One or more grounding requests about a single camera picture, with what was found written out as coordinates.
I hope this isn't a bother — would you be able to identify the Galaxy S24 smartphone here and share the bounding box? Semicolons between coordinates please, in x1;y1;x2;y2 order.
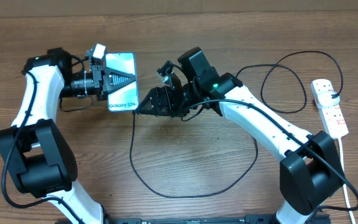
105;52;139;112

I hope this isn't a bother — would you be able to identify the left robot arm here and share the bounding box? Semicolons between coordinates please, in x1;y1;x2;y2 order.
0;44;139;223

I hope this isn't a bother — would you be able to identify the white charger plug adapter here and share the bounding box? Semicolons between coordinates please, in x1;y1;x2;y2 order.
315;91;340;109

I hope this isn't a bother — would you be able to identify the white power strip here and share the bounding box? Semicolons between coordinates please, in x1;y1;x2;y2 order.
310;79;349;139

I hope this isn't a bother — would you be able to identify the white power strip cord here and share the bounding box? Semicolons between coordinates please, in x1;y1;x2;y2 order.
337;138;357;224

